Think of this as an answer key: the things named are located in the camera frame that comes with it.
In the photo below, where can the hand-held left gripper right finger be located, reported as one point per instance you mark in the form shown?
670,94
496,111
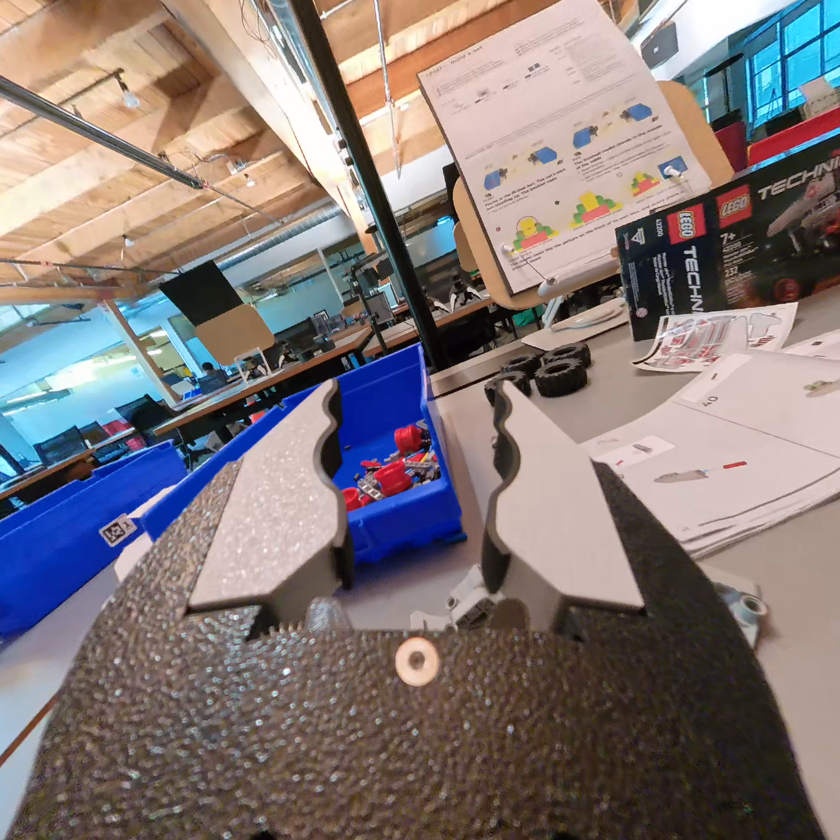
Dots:
558,525

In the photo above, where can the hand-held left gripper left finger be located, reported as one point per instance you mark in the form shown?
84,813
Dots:
275,518

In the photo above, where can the wooden background desk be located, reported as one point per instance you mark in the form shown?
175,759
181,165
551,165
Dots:
295,367

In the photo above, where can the grey desk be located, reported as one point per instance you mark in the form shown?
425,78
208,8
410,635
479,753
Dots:
807,590

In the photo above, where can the grey toy piece assembly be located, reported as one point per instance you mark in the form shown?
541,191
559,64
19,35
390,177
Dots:
459,594

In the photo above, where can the pile of toy pieces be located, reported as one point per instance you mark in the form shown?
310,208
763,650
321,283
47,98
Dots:
394,476

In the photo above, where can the black toy tyre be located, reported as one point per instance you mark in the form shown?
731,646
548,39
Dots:
561,379
491,392
522,364
569,353

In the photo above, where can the blue bin with toy pieces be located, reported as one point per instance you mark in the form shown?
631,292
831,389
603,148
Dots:
387,394

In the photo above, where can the pale blue-grey toy piece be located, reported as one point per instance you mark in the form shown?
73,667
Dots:
741,610

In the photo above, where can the white instruction booklet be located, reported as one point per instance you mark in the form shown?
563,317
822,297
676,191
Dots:
754,446

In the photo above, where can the empty blue bin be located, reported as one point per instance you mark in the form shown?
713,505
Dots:
52,558

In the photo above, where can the black and wood board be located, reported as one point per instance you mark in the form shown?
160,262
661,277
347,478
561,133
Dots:
197,295

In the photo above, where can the toy sticker sheet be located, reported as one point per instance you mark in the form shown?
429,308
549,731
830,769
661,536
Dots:
709,334

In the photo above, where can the white document stand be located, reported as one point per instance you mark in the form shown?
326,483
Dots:
577,279

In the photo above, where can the black toy set box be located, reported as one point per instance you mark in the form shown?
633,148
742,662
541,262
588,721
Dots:
722,275

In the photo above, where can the black metal pole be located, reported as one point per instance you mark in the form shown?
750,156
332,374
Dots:
367,177

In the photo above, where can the printed instruction sheet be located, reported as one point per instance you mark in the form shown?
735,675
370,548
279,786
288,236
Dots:
558,131

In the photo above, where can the wooden backing board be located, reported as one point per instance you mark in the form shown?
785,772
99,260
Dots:
689,131

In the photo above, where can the ceiling lamp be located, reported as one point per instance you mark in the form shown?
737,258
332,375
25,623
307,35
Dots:
130,95

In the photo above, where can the red partition panel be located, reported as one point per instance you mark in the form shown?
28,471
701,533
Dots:
787,134

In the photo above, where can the black monitor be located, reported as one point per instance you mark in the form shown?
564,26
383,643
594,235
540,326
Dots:
659,46

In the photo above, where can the metal air duct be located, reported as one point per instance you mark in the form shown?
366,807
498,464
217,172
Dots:
289,236

